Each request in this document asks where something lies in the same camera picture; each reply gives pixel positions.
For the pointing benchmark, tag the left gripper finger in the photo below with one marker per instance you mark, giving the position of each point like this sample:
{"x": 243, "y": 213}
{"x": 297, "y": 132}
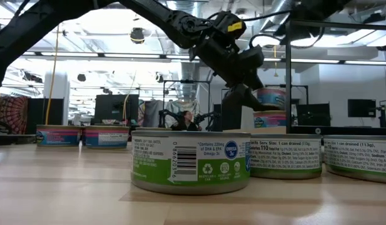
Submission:
{"x": 231, "y": 97}
{"x": 255, "y": 101}

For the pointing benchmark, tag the green label tuna can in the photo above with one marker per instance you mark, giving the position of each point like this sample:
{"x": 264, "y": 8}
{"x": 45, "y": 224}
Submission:
{"x": 285, "y": 156}
{"x": 358, "y": 159}
{"x": 192, "y": 162}

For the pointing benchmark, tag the background black robot arm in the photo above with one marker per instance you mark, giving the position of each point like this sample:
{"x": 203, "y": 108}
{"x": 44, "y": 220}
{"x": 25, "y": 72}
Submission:
{"x": 163, "y": 117}
{"x": 208, "y": 118}

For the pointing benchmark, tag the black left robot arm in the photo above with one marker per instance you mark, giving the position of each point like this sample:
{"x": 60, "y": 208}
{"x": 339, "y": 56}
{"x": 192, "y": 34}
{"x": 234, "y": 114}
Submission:
{"x": 23, "y": 31}

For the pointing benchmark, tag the black display panel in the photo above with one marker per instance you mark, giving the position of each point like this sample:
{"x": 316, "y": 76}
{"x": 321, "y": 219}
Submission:
{"x": 235, "y": 123}

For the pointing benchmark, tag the yellow tape tag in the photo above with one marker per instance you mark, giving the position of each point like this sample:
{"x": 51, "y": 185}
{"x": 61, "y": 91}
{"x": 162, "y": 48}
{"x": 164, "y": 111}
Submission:
{"x": 235, "y": 26}

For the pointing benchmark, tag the person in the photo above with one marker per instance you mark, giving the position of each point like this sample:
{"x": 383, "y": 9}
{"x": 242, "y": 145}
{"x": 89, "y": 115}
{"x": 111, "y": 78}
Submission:
{"x": 187, "y": 120}

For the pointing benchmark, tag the black desk monitor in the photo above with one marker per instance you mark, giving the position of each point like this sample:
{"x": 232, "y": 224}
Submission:
{"x": 314, "y": 115}

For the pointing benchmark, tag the long ceiling light bar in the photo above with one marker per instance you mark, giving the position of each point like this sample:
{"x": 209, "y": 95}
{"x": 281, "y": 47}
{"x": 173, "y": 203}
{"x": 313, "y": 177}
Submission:
{"x": 133, "y": 55}

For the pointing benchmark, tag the black computer monitor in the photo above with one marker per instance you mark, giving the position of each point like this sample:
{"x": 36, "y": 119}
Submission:
{"x": 116, "y": 107}

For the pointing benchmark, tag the black cabinet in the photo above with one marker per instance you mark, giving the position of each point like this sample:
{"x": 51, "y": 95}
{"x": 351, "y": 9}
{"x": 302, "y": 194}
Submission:
{"x": 37, "y": 115}

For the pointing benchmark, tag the red patterned tapestry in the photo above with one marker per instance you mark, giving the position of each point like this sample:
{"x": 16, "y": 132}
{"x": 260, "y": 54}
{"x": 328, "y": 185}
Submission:
{"x": 11, "y": 114}

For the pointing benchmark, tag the wooden shelf with black frame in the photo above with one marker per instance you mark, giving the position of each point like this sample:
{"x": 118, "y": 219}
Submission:
{"x": 287, "y": 93}

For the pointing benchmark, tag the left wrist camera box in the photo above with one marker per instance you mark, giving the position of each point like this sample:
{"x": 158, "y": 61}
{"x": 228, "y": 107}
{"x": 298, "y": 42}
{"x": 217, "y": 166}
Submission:
{"x": 253, "y": 59}

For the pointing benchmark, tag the background black metal frame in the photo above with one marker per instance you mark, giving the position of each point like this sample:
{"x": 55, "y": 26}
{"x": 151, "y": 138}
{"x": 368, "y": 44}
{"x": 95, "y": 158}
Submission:
{"x": 186, "y": 82}

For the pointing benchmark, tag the black dome camera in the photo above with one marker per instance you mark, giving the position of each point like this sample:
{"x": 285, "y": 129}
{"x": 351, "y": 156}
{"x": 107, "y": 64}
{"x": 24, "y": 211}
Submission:
{"x": 137, "y": 35}

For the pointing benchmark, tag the black wall screen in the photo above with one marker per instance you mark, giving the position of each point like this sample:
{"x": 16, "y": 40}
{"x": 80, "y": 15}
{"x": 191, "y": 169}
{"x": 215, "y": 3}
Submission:
{"x": 361, "y": 108}

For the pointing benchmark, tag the black camera on stand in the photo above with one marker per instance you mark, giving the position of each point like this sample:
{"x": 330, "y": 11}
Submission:
{"x": 382, "y": 117}

